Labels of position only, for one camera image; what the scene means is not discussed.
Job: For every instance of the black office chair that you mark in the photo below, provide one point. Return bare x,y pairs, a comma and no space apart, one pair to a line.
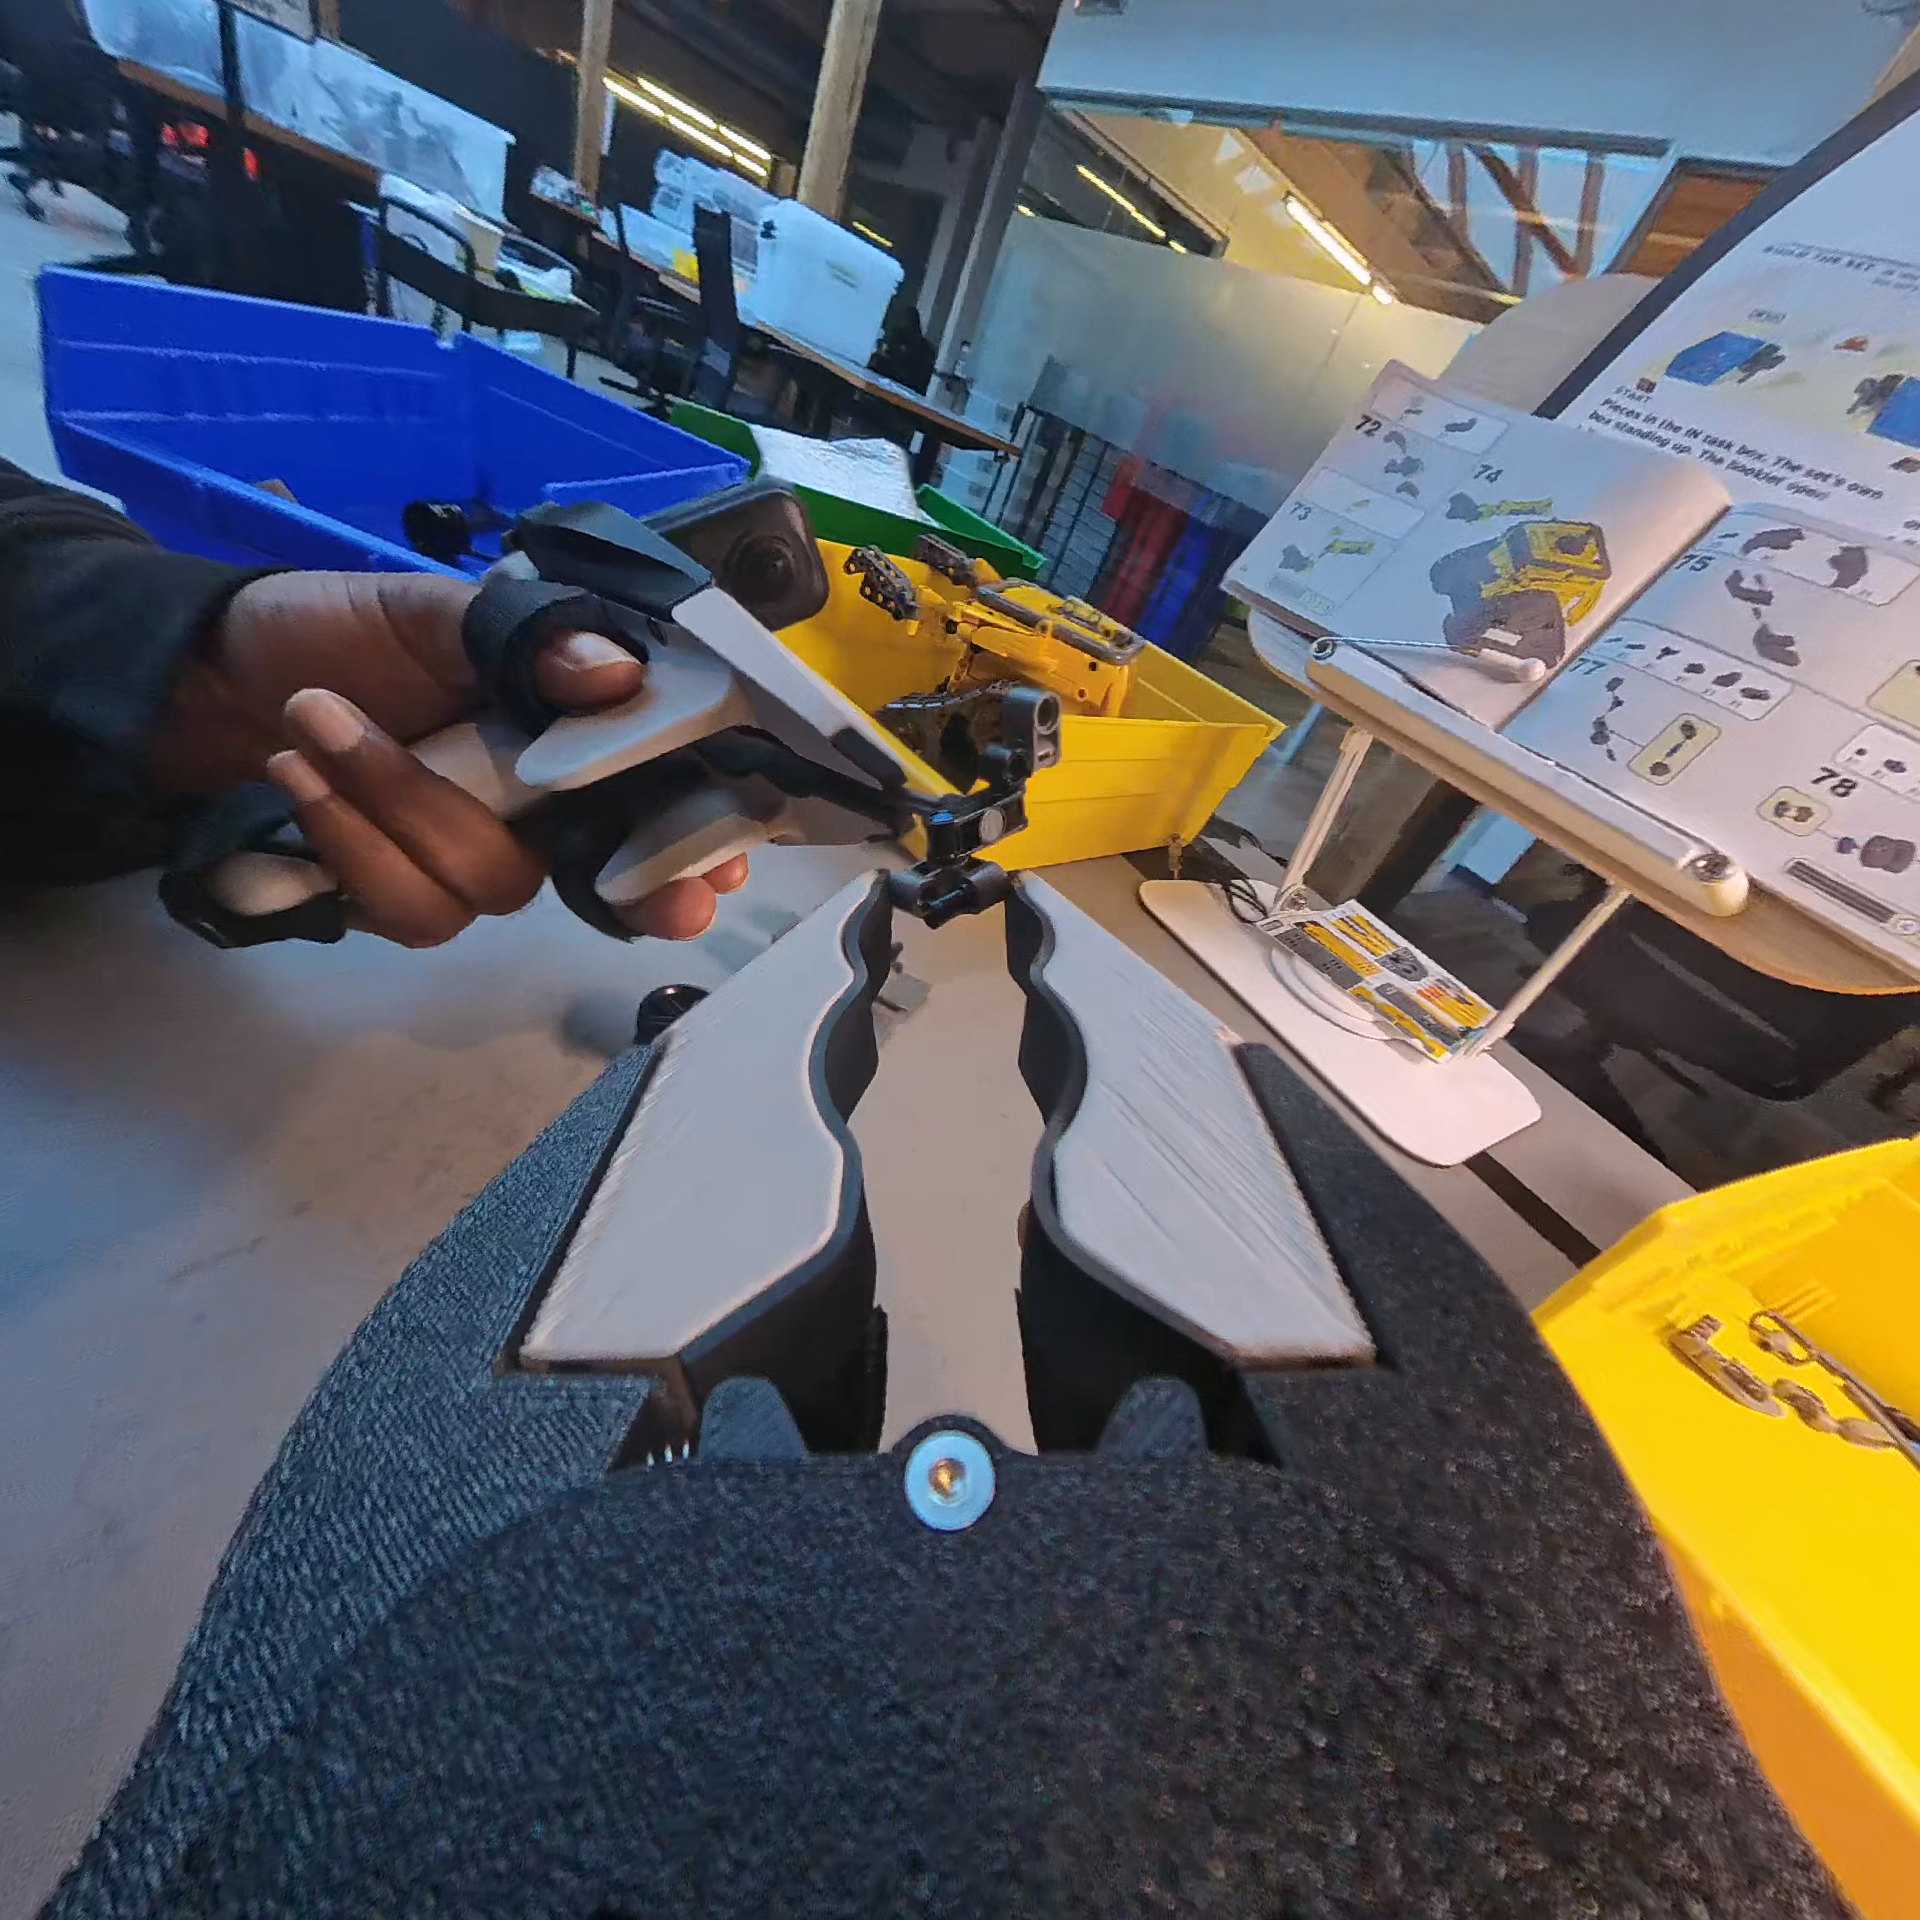
716,286

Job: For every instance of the clear plastic storage tub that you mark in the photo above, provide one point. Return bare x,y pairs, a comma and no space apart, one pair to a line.
407,127
152,36

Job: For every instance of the yellow plastic bin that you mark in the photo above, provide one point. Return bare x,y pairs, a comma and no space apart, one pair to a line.
1155,783
1772,1576

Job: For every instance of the grey toy track links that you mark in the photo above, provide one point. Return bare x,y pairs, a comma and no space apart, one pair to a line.
1783,1397

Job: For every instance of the black toy wheel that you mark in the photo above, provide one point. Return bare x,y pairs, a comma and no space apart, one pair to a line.
670,1012

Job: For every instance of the black utility cart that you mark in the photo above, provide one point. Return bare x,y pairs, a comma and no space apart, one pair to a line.
481,286

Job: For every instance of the white storage box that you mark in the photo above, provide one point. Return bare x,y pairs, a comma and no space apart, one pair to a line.
823,279

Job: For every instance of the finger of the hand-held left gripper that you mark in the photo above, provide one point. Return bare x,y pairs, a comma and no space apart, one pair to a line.
782,683

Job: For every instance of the bubble wrap sheet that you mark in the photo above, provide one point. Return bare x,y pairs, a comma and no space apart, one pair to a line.
835,473

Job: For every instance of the white instruction sign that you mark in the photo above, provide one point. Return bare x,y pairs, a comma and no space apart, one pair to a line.
1801,344

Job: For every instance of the yellow sticker sheet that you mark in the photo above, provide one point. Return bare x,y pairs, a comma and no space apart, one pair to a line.
1379,973

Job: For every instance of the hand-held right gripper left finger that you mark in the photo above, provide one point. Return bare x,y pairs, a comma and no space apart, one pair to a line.
706,1199

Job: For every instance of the small black grey brick assembly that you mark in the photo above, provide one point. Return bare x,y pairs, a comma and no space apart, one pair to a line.
961,885

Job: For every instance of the blue plastic bin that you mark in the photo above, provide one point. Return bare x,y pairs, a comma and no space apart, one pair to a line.
301,390

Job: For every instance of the person's left hand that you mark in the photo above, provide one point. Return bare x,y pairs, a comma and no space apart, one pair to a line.
343,646

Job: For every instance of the background wooden desk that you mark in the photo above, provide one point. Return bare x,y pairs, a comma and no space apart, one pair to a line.
900,392

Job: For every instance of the open instruction booklet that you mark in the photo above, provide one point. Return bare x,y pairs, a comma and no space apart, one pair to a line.
1350,524

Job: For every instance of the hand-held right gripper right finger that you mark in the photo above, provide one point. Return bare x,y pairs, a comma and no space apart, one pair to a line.
1187,1199

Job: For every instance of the green plastic bin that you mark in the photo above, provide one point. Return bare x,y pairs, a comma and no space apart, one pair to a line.
973,532

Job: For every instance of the yellow toy robot model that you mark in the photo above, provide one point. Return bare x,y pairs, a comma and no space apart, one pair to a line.
1035,631

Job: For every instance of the person's left forearm black sleeve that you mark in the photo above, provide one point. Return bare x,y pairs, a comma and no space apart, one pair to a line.
89,673

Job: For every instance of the white book stand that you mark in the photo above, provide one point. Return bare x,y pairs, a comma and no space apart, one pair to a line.
1426,1110

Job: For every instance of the red and blue stacked bins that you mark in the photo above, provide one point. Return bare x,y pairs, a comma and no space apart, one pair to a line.
1187,555

